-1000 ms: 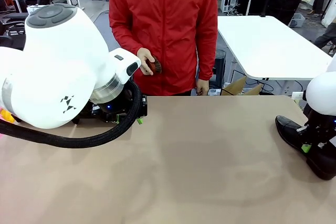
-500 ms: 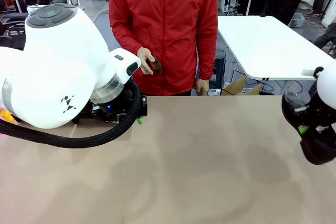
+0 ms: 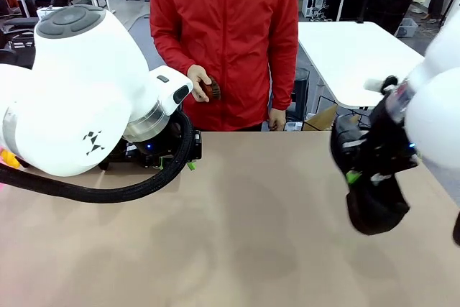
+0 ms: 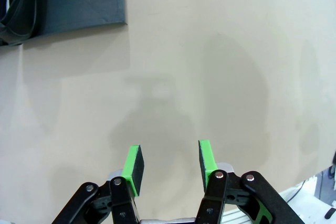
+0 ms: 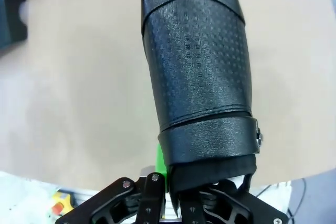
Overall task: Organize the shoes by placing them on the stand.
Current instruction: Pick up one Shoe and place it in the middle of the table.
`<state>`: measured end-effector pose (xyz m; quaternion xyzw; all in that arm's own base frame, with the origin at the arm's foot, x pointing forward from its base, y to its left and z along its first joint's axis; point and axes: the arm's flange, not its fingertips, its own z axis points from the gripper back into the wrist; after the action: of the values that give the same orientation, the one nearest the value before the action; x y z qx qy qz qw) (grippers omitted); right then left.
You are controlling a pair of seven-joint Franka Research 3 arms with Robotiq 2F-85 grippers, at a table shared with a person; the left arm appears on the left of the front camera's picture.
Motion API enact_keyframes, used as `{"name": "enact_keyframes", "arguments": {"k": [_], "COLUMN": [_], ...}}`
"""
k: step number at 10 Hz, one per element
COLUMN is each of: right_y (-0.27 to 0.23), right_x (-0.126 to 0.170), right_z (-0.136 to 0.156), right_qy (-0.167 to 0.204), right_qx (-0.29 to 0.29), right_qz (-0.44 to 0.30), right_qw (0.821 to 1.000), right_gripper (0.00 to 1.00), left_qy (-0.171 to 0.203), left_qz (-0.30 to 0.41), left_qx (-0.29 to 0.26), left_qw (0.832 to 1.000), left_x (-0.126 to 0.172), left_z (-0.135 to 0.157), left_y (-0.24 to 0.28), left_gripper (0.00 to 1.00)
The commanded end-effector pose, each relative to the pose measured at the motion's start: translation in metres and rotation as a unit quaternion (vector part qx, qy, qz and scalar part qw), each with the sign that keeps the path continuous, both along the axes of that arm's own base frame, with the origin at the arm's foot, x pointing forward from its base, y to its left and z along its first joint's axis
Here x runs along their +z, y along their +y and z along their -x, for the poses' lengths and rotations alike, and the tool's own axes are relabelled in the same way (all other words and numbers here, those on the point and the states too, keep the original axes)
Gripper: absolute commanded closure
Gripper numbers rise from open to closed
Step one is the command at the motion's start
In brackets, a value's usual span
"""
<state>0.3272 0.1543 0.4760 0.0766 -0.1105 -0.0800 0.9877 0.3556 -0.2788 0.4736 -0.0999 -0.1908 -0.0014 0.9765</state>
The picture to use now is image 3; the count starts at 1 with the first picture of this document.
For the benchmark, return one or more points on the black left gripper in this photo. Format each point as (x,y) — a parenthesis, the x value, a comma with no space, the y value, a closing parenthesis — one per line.
(143,152)

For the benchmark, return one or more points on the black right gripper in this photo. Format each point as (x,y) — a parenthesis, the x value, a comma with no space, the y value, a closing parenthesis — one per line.
(384,134)

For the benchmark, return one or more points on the black leather shoe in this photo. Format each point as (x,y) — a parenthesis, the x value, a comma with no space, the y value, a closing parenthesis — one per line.
(373,210)

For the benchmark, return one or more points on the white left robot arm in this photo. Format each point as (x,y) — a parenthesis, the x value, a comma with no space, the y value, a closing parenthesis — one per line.
(72,105)

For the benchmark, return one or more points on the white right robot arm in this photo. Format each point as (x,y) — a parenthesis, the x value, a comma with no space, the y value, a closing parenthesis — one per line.
(435,123)

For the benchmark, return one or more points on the person's right forearm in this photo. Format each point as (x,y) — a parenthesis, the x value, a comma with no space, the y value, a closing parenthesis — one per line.
(172,51)

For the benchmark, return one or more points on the person's left forearm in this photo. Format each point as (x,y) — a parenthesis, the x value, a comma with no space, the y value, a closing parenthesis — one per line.
(284,77)

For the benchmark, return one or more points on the person's right hand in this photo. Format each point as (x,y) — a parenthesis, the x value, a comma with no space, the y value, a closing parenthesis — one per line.
(196,75)

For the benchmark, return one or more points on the person's left hand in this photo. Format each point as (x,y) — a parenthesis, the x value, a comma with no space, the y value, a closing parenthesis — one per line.
(277,117)

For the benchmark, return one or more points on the brown cardboard box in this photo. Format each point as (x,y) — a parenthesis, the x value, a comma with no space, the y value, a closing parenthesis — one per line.
(321,120)

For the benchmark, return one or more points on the black plastic stool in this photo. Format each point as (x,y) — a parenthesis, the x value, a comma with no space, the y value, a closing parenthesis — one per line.
(302,87)

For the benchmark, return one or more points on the white table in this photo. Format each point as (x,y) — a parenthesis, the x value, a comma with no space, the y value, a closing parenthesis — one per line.
(352,55)

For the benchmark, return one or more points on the person's red jacket torso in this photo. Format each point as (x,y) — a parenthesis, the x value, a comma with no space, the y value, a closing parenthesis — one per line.
(230,34)

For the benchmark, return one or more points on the grey storage bin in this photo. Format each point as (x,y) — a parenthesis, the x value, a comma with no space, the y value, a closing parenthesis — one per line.
(406,28)

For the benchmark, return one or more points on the yellow object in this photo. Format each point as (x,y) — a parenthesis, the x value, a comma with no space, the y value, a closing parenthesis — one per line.
(9,159)

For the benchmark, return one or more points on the white computer case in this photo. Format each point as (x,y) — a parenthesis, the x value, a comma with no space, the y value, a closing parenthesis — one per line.
(313,3)

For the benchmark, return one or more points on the white air purifier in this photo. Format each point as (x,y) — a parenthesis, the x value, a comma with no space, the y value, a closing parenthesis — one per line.
(45,13)

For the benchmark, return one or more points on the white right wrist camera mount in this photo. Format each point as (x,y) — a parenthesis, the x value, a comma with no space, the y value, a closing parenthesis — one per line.
(373,84)

